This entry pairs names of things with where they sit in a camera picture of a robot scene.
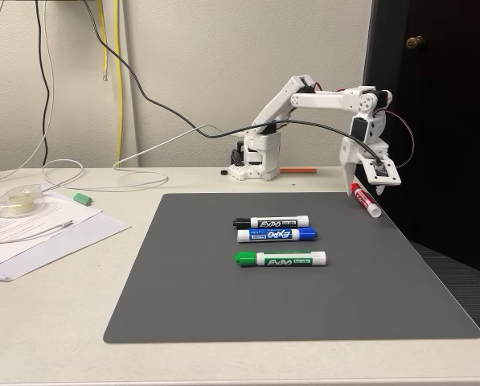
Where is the dark wooden door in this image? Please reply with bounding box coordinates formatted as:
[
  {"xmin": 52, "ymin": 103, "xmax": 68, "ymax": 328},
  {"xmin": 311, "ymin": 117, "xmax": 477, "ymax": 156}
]
[{"xmin": 362, "ymin": 0, "xmax": 480, "ymax": 278}]

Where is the white wall cable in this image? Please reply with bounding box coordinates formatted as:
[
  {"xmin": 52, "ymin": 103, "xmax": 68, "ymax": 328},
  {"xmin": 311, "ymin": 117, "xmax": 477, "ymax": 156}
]
[{"xmin": 0, "ymin": 0, "xmax": 55, "ymax": 188}]

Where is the plain white paper sheet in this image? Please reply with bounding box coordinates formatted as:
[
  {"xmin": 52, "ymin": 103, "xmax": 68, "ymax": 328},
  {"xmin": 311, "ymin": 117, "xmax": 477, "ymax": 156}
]
[{"xmin": 0, "ymin": 208, "xmax": 132, "ymax": 282}]

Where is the thin black wall cable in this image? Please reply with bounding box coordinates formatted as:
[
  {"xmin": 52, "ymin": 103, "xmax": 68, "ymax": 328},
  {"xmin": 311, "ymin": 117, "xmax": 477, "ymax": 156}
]
[{"xmin": 35, "ymin": 0, "xmax": 51, "ymax": 166}]

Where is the grey rubber mat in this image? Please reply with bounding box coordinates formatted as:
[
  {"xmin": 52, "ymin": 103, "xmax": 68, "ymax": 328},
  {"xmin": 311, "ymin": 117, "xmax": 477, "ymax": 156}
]
[{"xmin": 102, "ymin": 191, "xmax": 480, "ymax": 345}]

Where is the printed white paper sheet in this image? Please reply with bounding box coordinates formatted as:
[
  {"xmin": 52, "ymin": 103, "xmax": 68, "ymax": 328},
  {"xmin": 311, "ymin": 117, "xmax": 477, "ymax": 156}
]
[{"xmin": 0, "ymin": 188, "xmax": 104, "ymax": 258}]

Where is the short yellow cable with plug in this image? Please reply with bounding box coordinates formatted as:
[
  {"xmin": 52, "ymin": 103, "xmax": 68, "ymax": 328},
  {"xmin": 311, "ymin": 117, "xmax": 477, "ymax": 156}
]
[{"xmin": 97, "ymin": 0, "xmax": 109, "ymax": 83}]

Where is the thin white plug cable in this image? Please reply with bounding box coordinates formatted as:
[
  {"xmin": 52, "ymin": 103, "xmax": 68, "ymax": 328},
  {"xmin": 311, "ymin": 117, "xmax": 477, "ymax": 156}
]
[{"xmin": 0, "ymin": 220, "xmax": 74, "ymax": 246}]

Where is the clear tape dispenser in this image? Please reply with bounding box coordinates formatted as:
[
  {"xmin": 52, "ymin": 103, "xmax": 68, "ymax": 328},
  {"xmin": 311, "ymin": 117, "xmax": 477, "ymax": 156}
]
[{"xmin": 0, "ymin": 183, "xmax": 46, "ymax": 220}]

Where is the thick black camera cable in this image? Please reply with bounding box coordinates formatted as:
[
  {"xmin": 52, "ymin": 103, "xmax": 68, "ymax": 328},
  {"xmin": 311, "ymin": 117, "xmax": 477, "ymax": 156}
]
[{"xmin": 82, "ymin": 0, "xmax": 384, "ymax": 170}]

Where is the black dry erase marker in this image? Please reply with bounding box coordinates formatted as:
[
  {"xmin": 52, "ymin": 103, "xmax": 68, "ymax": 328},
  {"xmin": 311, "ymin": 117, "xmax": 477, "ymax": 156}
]
[{"xmin": 232, "ymin": 216, "xmax": 310, "ymax": 230}]

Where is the red dry erase marker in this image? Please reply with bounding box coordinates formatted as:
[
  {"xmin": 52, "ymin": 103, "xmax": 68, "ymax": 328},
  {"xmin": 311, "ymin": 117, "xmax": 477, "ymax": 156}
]
[{"xmin": 350, "ymin": 181, "xmax": 383, "ymax": 219}]

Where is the white gripper camera module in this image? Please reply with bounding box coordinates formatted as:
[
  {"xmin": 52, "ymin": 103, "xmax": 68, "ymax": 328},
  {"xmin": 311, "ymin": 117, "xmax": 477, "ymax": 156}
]
[{"xmin": 361, "ymin": 154, "xmax": 403, "ymax": 187}]

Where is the green dry erase marker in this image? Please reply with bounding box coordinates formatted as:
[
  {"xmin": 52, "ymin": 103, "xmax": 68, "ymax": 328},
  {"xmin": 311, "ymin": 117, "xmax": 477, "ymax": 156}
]
[{"xmin": 234, "ymin": 250, "xmax": 328, "ymax": 268}]

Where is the blue dry erase marker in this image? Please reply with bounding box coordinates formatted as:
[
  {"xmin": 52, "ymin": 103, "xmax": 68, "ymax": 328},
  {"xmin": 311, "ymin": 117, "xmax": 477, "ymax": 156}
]
[{"xmin": 236, "ymin": 227, "xmax": 319, "ymax": 244}]

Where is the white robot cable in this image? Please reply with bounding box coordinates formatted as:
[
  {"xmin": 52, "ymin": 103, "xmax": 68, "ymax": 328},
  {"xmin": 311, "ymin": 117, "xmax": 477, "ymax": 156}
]
[{"xmin": 41, "ymin": 124, "xmax": 248, "ymax": 192}]

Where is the long yellow cable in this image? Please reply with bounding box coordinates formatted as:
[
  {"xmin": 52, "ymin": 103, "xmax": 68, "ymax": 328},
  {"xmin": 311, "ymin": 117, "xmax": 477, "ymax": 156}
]
[{"xmin": 113, "ymin": 0, "xmax": 124, "ymax": 168}]

